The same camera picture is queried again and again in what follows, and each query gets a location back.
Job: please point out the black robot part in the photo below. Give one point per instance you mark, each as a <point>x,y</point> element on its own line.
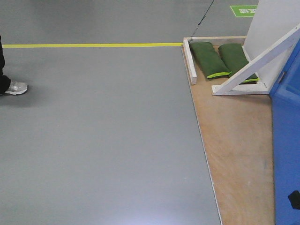
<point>294,199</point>

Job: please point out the green sandbag pair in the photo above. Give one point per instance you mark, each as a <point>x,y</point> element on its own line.
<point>233,57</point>
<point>209,60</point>

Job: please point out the grey white sneaker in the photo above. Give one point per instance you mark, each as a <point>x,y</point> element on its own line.
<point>16,88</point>

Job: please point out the white wooden border strip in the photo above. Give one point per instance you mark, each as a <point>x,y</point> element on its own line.
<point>189,62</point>

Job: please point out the green sandbag right pair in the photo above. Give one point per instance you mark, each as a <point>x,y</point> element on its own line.
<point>233,57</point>

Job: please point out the white door wall panel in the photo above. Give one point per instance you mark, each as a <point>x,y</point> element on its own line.
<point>274,20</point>

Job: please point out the green sandbag left pair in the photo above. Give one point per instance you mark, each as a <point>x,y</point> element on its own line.
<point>209,60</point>

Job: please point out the white triangular wooden brace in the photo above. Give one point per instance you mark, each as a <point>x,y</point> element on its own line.
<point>233,85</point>

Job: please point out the blue door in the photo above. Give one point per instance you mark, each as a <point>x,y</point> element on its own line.
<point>285,97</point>

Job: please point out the door plywood platform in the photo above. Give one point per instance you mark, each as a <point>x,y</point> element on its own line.
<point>237,136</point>

